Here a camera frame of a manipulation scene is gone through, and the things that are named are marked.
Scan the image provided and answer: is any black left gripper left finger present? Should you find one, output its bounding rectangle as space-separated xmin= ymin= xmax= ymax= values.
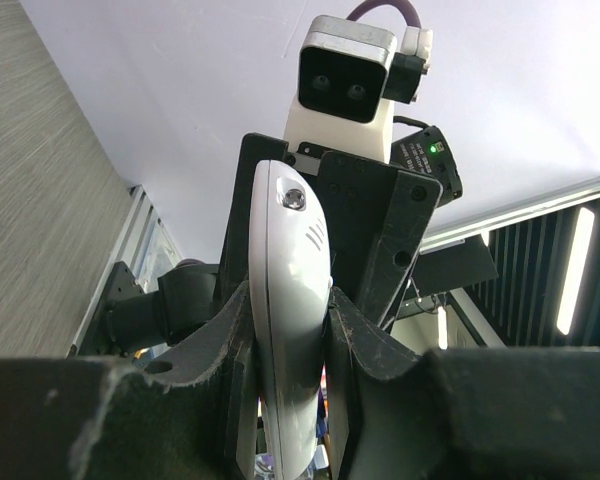
xmin=0 ymin=284 xmax=258 ymax=479

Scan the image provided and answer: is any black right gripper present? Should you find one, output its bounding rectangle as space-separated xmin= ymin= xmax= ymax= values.
xmin=214 ymin=133 xmax=442 ymax=328

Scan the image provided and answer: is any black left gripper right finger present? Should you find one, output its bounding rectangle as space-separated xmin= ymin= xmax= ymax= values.
xmin=325 ymin=289 xmax=600 ymax=479

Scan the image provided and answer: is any white remote control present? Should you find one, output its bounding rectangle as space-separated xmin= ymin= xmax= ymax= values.
xmin=248 ymin=160 xmax=333 ymax=479

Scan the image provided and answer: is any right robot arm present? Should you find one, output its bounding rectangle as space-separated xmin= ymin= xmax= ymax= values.
xmin=94 ymin=125 xmax=497 ymax=355

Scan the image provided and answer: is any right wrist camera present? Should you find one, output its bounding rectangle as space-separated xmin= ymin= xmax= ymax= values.
xmin=283 ymin=1 xmax=433 ymax=163

